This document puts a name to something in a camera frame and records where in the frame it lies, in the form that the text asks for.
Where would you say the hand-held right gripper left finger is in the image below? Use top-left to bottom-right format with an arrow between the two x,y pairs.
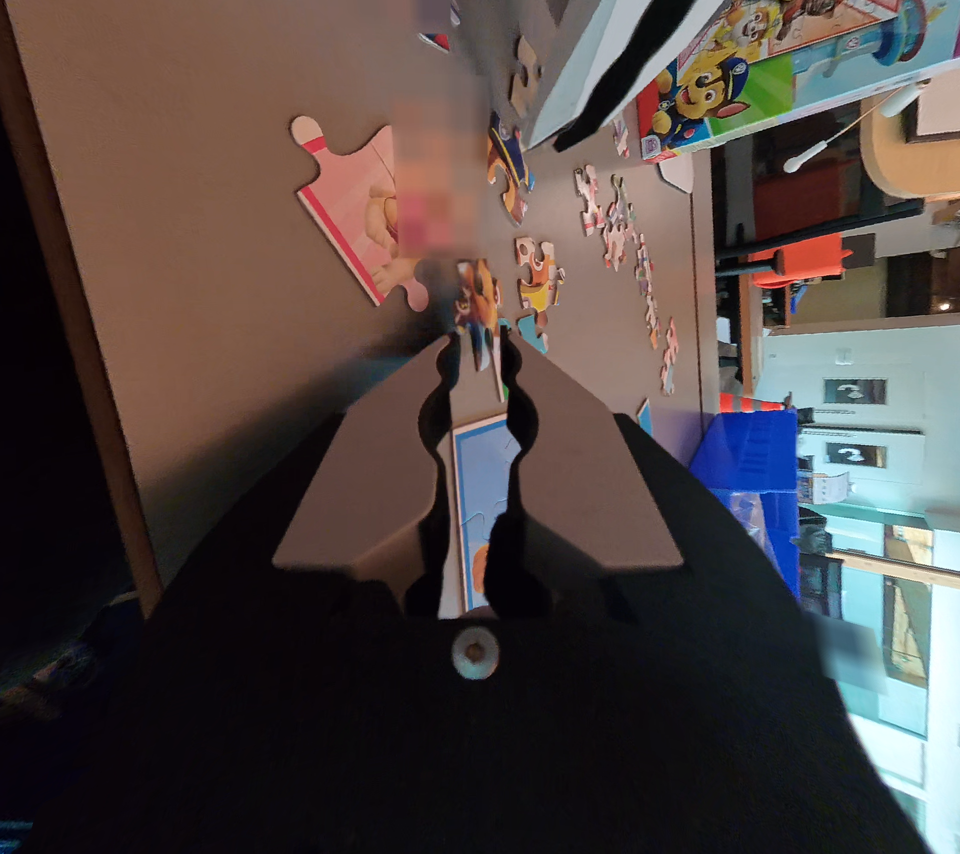
272,335 -> 460,620

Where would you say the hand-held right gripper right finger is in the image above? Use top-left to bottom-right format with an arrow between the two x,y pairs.
483,328 -> 685,620

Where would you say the light blue sky puzzle section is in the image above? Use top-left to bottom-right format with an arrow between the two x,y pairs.
450,415 -> 523,612

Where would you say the pink red striped puzzle piece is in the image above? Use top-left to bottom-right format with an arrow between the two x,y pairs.
659,317 -> 681,397

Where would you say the white dog red striped puzzle piece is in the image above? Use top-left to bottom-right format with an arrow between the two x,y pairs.
573,163 -> 607,239

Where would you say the teal green corner puzzle piece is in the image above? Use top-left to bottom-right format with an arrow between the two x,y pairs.
515,309 -> 551,355

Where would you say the green purple puzzle piece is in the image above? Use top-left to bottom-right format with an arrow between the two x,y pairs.
603,175 -> 639,271

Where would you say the orange dog face puzzle piece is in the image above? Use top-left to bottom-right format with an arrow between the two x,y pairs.
450,257 -> 506,373

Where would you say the yellow helmet dog puzzle piece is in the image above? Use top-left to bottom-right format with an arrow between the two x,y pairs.
513,236 -> 566,314

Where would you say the pink dog puzzle piece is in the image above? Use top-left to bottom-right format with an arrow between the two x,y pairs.
290,115 -> 431,312

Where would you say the grey desk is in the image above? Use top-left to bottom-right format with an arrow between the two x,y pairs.
0,0 -> 721,600

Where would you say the plain brown cardboard puzzle piece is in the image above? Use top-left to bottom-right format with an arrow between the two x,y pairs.
509,36 -> 543,117

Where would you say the colourful puzzle box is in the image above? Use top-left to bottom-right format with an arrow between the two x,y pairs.
636,0 -> 960,163

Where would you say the blue plastic bin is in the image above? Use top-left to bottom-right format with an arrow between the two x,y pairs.
688,407 -> 803,598

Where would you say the black table leg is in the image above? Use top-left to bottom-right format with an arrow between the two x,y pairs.
714,197 -> 924,271

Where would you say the orange chair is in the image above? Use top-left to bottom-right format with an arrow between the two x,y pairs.
749,232 -> 857,290

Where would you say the white cabinet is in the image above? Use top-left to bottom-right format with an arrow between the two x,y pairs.
756,328 -> 960,519

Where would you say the white cable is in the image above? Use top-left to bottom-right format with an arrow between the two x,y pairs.
782,82 -> 928,174

